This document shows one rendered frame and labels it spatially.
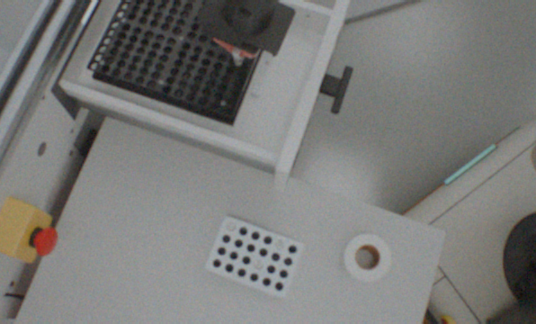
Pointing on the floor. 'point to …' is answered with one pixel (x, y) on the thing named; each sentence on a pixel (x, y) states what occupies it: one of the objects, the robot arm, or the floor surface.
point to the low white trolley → (147, 258)
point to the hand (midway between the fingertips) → (237, 48)
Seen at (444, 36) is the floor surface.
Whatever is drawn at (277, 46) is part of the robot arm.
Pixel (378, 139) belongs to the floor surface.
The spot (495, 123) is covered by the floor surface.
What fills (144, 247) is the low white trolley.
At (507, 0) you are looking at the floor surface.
